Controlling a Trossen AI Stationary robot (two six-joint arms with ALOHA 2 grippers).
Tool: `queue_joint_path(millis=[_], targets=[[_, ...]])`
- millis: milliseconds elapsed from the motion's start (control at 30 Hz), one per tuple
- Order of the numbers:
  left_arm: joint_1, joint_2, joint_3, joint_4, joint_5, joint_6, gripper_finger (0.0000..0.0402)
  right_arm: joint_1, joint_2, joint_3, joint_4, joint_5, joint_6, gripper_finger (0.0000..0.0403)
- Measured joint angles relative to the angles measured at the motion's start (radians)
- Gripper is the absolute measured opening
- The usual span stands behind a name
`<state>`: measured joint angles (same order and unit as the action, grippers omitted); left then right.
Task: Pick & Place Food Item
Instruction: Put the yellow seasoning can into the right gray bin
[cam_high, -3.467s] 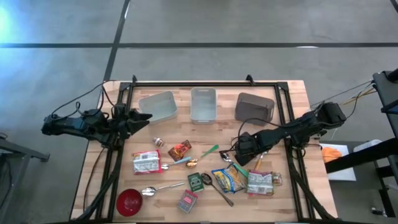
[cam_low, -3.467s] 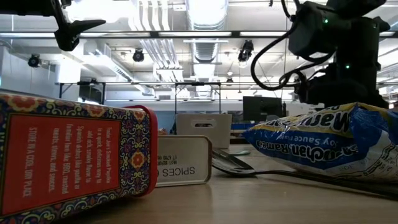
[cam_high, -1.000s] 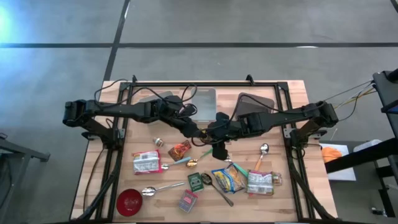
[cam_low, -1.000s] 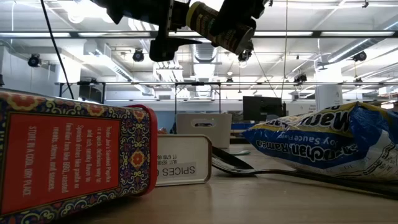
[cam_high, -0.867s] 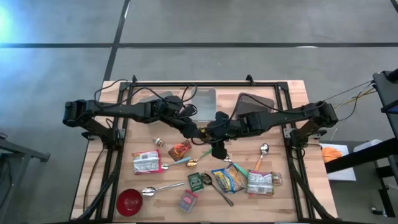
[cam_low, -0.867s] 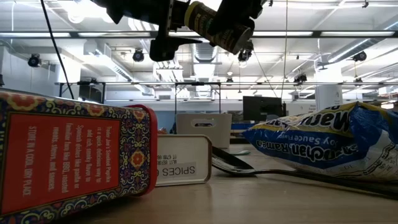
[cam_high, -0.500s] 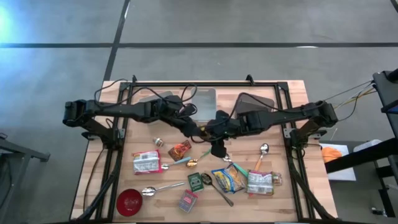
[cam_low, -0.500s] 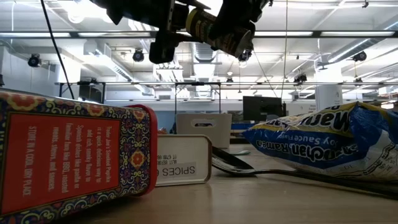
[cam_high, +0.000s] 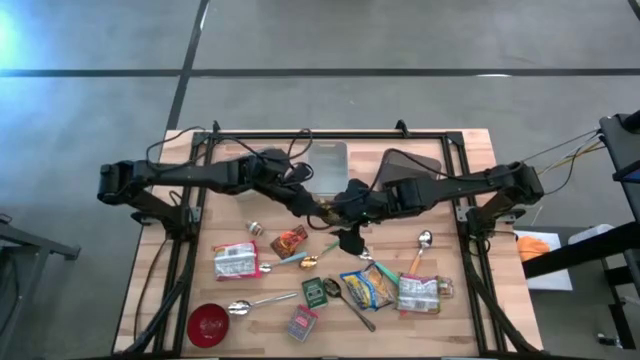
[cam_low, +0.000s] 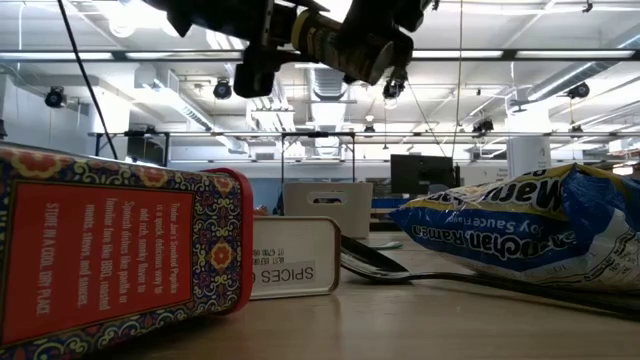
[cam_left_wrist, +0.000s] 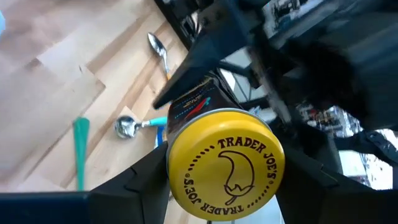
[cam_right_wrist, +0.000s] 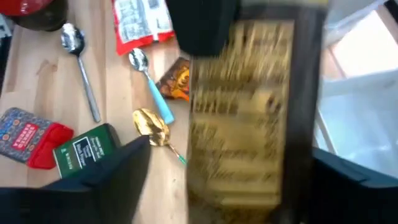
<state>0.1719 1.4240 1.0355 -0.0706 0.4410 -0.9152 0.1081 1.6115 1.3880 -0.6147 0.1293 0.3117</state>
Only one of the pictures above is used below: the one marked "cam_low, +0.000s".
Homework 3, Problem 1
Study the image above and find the green spice tin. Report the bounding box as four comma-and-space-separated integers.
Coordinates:
249, 215, 343, 301

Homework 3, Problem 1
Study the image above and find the black spice jar yellow lid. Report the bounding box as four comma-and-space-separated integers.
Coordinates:
291, 8, 397, 86

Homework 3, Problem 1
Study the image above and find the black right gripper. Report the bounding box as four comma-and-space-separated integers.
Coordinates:
344, 0, 434, 84

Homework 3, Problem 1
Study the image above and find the thin hanging cable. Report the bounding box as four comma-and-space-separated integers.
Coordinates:
451, 0, 464, 159

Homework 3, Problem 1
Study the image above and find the shiny black metal spoon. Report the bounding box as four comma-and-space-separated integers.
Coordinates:
339, 234, 640, 322

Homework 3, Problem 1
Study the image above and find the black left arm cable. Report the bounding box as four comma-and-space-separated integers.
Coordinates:
56, 0, 120, 161

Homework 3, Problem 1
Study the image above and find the patterned paprika tin red lid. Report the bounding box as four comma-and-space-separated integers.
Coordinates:
0, 142, 255, 360

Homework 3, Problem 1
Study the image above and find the white plastic storage bin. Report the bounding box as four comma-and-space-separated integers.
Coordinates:
282, 180, 374, 240

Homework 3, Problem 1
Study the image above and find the black computer monitor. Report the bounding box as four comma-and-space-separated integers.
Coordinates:
390, 153, 462, 197

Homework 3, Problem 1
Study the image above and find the silver ceiling air duct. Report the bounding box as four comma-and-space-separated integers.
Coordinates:
304, 64, 359, 156

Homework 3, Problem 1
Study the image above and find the thin black camera cable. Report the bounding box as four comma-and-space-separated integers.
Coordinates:
407, 82, 448, 157

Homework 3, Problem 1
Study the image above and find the black overhead camera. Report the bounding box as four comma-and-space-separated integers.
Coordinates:
382, 67, 407, 101

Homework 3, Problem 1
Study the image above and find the black background workstation frame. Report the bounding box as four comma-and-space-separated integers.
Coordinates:
88, 129, 357, 184

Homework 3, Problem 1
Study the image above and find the white pillar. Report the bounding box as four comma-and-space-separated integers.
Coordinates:
506, 135, 553, 180

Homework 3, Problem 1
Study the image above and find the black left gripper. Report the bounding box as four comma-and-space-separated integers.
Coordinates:
142, 0, 301, 99

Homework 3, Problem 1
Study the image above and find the blue yellow ramen packet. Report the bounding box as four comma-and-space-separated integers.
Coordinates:
389, 162, 640, 294

